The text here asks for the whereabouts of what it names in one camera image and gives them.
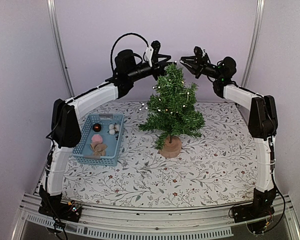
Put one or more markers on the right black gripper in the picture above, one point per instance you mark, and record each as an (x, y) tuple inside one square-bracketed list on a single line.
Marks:
[(200, 65)]

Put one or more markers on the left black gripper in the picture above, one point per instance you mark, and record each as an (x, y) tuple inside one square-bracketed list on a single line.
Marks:
[(159, 71)]

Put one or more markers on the small green christmas tree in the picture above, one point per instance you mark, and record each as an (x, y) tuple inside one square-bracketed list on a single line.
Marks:
[(171, 109)]

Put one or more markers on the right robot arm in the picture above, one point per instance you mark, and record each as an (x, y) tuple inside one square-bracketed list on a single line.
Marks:
[(262, 126)]

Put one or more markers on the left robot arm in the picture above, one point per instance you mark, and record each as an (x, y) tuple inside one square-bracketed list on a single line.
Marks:
[(65, 131)]

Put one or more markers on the wooden tree base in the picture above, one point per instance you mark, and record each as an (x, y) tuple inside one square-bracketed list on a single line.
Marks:
[(172, 147)]

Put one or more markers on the white cotton boll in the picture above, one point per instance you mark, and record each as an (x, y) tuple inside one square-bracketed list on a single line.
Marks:
[(114, 128)]

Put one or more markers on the dark red bauble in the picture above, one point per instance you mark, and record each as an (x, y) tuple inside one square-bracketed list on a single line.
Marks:
[(97, 127)]

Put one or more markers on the pink pompom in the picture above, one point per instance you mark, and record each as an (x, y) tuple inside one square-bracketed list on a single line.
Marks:
[(97, 138)]

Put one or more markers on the light blue plastic basket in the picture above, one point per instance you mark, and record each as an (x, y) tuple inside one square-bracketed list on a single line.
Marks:
[(83, 153)]

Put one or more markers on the floral table mat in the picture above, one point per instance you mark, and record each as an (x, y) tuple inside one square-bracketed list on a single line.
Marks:
[(224, 166)]

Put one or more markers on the beige burlap bow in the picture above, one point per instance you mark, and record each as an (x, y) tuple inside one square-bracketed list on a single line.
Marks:
[(98, 149)]

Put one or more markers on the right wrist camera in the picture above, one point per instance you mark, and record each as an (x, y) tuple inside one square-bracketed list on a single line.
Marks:
[(198, 52)]

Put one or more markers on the right aluminium frame post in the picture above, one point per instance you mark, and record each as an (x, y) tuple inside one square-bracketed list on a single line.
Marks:
[(254, 41)]

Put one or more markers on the aluminium frame post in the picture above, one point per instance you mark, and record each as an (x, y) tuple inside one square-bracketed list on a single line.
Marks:
[(254, 41), (52, 12)]

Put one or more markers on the left aluminium frame post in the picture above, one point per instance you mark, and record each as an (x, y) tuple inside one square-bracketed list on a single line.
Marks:
[(52, 12)]

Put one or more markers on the front aluminium rail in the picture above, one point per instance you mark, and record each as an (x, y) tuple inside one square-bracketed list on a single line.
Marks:
[(105, 222)]

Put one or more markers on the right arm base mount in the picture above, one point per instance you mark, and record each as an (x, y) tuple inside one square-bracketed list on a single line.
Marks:
[(257, 222)]

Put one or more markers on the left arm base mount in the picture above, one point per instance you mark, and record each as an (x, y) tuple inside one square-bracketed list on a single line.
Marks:
[(70, 211)]

